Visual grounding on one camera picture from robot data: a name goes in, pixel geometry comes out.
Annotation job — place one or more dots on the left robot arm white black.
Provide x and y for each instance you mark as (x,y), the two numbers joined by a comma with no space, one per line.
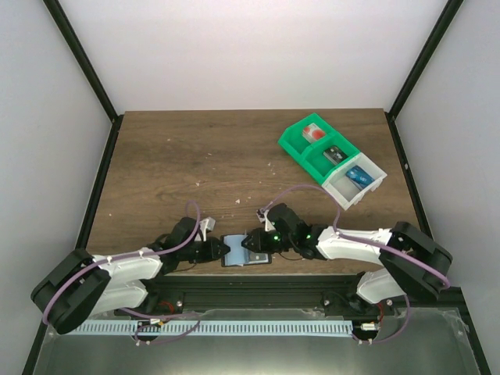
(85,285)

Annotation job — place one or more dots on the black card in bin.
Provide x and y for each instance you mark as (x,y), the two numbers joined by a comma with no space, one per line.
(335,155)

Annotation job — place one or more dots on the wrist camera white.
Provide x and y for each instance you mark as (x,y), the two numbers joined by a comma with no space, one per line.
(206,226)
(262,215)

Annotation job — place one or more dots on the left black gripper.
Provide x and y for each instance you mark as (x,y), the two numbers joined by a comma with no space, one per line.
(214,244)

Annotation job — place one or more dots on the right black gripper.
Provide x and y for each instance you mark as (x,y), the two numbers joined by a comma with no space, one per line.
(259,244)

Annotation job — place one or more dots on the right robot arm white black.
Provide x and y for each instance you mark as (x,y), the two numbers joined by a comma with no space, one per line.
(411,263)

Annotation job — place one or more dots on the black frame post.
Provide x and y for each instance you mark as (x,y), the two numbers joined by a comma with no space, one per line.
(430,46)
(65,27)

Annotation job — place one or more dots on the blue card in bin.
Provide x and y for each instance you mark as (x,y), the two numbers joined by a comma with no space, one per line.
(359,177)

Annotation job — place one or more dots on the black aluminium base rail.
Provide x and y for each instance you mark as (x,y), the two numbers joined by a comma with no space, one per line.
(201,293)

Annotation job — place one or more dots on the left black frame post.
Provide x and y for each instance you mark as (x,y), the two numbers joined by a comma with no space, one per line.
(65,27)

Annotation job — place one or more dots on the right black frame post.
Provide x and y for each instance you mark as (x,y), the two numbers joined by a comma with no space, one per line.
(430,46)

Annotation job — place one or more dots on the red white card in bin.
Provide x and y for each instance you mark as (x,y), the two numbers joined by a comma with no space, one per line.
(312,133)

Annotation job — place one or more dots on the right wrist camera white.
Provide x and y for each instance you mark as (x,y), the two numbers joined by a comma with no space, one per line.
(262,215)

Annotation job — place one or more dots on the green white sorting bin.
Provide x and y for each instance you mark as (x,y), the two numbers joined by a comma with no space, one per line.
(339,167)

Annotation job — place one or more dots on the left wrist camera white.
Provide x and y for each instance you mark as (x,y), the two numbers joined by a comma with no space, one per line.
(206,226)

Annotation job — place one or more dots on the black card holder wallet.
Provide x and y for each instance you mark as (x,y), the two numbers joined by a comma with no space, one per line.
(240,256)

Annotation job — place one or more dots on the light blue slotted cable duct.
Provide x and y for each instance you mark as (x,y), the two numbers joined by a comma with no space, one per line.
(240,328)

